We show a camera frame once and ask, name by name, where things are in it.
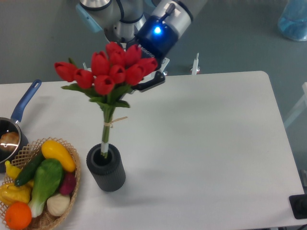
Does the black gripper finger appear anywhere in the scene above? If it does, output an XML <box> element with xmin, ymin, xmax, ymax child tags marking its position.
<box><xmin>131</xmin><ymin>71</ymin><xmax>165</xmax><ymax>92</ymax></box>

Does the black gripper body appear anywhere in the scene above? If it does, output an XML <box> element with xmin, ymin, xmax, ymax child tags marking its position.
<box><xmin>135</xmin><ymin>15</ymin><xmax>178</xmax><ymax>68</ymax></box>

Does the red tulip bouquet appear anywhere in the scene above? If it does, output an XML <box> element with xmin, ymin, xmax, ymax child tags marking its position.
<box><xmin>54</xmin><ymin>42</ymin><xmax>158</xmax><ymax>158</ymax></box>

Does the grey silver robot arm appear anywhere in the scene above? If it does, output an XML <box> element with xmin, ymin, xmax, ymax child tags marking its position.
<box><xmin>76</xmin><ymin>0</ymin><xmax>207</xmax><ymax>92</ymax></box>

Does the dark grey ribbed vase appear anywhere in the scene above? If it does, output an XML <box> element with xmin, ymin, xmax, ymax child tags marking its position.
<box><xmin>86</xmin><ymin>144</ymin><xmax>126</xmax><ymax>192</ymax></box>

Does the yellow squash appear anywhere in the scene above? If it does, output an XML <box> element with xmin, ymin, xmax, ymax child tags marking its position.
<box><xmin>41</xmin><ymin>140</ymin><xmax>76</xmax><ymax>173</ymax></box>

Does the blue translucent water bottle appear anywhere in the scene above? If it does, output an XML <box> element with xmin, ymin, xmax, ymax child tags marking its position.
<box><xmin>278</xmin><ymin>0</ymin><xmax>307</xmax><ymax>41</ymax></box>

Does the purple red onion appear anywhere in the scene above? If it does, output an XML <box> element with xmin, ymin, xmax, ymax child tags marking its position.
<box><xmin>59</xmin><ymin>172</ymin><xmax>76</xmax><ymax>195</ymax></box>

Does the green bok choy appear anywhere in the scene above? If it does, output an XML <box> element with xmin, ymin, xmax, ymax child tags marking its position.
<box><xmin>28</xmin><ymin>159</ymin><xmax>63</xmax><ymax>218</ymax></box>

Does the white garlic bulb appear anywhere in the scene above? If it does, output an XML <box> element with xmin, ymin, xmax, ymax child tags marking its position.
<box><xmin>47</xmin><ymin>194</ymin><xmax>70</xmax><ymax>217</ymax></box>

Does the brown bread in pan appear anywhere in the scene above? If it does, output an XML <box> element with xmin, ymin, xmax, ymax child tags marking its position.
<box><xmin>0</xmin><ymin>132</ymin><xmax>19</xmax><ymax>152</ymax></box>

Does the dark green cucumber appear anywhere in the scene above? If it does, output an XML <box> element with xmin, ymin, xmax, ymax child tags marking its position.
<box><xmin>14</xmin><ymin>151</ymin><xmax>45</xmax><ymax>187</ymax></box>

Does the yellow banana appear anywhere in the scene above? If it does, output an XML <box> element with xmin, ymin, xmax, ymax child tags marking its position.
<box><xmin>4</xmin><ymin>161</ymin><xmax>22</xmax><ymax>180</ymax></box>

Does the black device at edge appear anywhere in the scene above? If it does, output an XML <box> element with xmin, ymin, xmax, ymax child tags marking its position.
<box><xmin>289</xmin><ymin>194</ymin><xmax>307</xmax><ymax>219</ymax></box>

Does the yellow bell pepper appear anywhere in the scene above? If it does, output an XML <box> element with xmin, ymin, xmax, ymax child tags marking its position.
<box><xmin>0</xmin><ymin>183</ymin><xmax>32</xmax><ymax>206</ymax></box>

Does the orange fruit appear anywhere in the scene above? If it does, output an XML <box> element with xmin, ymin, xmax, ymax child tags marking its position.
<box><xmin>5</xmin><ymin>202</ymin><xmax>32</xmax><ymax>230</ymax></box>

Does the white clamp post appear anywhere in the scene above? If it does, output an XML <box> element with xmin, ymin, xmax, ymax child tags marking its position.
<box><xmin>191</xmin><ymin>53</ymin><xmax>200</xmax><ymax>75</ymax></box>

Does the white frame at right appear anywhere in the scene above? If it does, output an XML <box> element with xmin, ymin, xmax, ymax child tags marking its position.
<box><xmin>283</xmin><ymin>82</ymin><xmax>307</xmax><ymax>129</ymax></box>

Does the blue handled saucepan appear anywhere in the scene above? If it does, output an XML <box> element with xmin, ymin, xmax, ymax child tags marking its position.
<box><xmin>0</xmin><ymin>80</ymin><xmax>42</xmax><ymax>173</ymax></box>

